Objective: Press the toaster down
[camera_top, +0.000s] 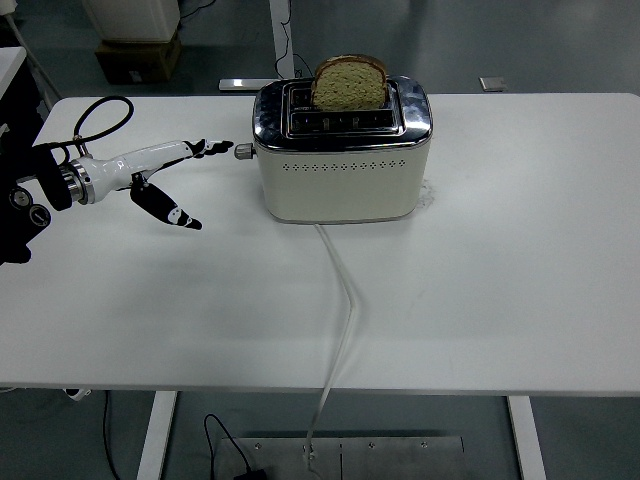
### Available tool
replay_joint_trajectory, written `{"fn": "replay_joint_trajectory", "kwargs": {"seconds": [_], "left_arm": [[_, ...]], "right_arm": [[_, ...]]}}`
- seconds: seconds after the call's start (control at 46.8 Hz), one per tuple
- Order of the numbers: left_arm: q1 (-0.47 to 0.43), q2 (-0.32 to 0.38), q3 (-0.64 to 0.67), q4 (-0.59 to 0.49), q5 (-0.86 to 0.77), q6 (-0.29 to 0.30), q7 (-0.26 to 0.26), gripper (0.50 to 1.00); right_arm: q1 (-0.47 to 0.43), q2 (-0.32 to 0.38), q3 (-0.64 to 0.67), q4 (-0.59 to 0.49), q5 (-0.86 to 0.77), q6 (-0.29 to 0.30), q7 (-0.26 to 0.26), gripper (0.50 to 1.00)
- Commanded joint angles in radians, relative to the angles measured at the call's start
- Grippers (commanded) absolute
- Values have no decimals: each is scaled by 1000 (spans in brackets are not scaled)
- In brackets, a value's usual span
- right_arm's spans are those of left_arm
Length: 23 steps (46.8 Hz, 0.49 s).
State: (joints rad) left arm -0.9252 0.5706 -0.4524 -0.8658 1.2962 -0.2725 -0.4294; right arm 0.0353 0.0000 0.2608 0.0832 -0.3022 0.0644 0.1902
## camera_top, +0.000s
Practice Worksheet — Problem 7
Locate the grey metal plate with screws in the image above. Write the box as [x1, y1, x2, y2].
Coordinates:
[218, 435, 466, 480]

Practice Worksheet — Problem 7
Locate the brown cardboard box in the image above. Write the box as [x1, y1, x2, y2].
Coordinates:
[94, 30, 183, 85]

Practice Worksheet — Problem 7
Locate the white cabinet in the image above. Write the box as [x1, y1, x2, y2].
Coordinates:
[80, 0, 181, 43]

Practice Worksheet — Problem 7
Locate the white toaster power cord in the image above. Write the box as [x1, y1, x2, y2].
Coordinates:
[303, 222, 362, 480]

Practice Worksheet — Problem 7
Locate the white slanted pole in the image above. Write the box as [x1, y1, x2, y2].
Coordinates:
[3, 0, 63, 100]

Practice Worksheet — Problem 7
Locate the white table leg with foot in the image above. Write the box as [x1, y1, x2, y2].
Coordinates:
[218, 0, 297, 93]

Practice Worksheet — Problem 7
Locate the thin black cable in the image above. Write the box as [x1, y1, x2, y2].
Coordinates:
[273, 0, 314, 79]
[102, 390, 122, 480]

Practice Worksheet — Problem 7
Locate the black cable with adapter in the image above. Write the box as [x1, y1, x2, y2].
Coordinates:
[202, 413, 270, 480]

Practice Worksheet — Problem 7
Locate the white side table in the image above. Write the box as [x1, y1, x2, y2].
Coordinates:
[0, 46, 28, 99]

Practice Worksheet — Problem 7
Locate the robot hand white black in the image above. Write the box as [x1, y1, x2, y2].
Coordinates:
[78, 138, 235, 232]

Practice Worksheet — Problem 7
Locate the cream and chrome toaster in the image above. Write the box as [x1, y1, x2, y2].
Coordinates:
[233, 75, 434, 225]

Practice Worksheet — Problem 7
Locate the brown bread slice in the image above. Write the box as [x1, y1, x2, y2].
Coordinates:
[310, 54, 389, 112]

